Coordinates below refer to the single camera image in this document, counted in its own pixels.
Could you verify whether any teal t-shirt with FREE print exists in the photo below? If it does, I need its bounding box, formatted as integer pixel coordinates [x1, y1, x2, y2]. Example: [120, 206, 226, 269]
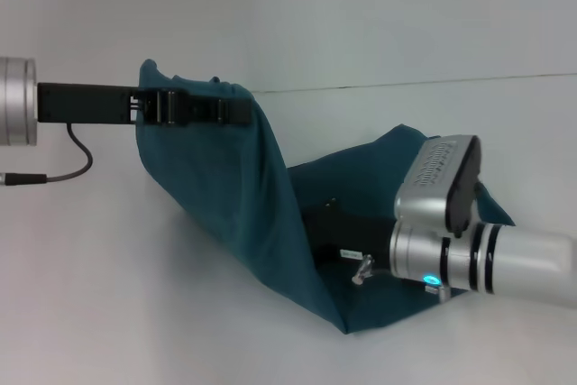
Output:
[134, 58, 517, 335]

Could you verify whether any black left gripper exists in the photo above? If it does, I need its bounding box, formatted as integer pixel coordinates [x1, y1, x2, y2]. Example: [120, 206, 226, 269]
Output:
[36, 81, 254, 127]

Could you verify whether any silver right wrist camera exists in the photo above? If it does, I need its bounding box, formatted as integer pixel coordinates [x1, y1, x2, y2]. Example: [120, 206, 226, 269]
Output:
[394, 133, 484, 239]

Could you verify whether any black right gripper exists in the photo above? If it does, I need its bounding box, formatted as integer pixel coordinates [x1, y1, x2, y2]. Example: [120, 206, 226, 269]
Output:
[304, 197, 397, 276]

